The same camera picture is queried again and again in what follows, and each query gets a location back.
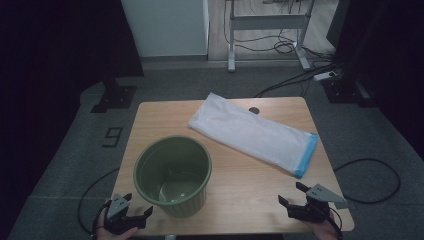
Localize thick black floor cables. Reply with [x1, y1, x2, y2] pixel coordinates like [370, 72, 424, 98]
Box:
[253, 61, 342, 99]

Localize person's left hand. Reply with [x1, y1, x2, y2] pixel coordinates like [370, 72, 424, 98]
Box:
[95, 219, 140, 240]

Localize dark curtain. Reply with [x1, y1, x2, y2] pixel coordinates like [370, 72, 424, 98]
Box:
[0, 0, 145, 240]
[326, 0, 424, 161]

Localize right hand-held gripper cable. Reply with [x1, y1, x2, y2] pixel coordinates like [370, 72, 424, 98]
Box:
[328, 206, 344, 240]

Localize white trash bag blue edge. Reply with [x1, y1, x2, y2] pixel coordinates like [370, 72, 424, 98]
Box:
[188, 92, 319, 179]

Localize white cabinet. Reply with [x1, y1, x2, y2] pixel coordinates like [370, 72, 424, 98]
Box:
[120, 0, 210, 58]

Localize left hand-held gripper cable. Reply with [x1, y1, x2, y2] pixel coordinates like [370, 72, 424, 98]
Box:
[91, 201, 112, 239]

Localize black floor cable loop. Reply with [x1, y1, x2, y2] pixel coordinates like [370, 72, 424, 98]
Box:
[333, 157, 402, 205]
[77, 167, 120, 236]

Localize person's right hand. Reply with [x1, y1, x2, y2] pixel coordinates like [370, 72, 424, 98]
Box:
[303, 212, 343, 240]

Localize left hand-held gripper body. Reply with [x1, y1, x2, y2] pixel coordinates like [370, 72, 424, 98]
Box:
[103, 194, 136, 235]

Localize green plastic trash bin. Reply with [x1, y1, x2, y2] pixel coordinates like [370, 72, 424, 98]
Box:
[133, 134, 213, 219]

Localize tangled thin black cables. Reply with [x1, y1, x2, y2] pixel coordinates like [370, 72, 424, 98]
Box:
[223, 0, 334, 62]

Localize black stand base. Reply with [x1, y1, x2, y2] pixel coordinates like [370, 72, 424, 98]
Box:
[90, 78, 138, 114]
[321, 78, 378, 108]

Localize hand-held gripper cable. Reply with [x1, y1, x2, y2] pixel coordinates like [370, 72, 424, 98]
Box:
[91, 201, 112, 239]
[328, 206, 344, 240]

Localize white metal desk frame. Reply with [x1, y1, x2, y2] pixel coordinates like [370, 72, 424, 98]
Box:
[226, 0, 316, 73]

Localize white power strip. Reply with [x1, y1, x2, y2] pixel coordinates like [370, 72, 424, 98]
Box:
[313, 70, 338, 82]

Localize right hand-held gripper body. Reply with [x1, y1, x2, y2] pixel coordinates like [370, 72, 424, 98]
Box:
[287, 183, 348, 224]

